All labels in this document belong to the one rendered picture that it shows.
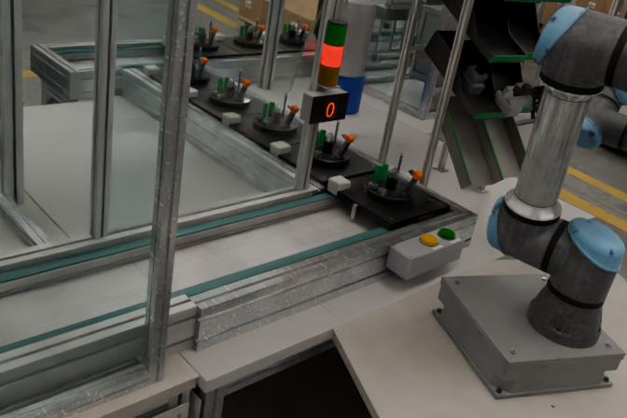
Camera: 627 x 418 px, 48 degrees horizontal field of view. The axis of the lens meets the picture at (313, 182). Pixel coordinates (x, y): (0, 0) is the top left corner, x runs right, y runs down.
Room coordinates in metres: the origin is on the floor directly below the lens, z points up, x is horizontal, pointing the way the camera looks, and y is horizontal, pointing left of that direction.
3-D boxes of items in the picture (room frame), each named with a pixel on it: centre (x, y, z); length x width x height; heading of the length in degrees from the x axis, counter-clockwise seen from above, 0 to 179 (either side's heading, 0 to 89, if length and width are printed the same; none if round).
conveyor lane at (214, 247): (1.55, 0.02, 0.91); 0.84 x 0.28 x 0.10; 136
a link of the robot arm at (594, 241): (1.28, -0.57, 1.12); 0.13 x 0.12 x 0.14; 59
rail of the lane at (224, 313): (1.44, -0.12, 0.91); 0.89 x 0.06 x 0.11; 136
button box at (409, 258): (1.53, -0.30, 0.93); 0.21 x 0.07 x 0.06; 136
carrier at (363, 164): (1.92, -0.02, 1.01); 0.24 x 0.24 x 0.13; 46
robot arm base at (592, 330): (1.28, -0.57, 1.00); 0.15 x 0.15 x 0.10
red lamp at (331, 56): (1.69, 0.01, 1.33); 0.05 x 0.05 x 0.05
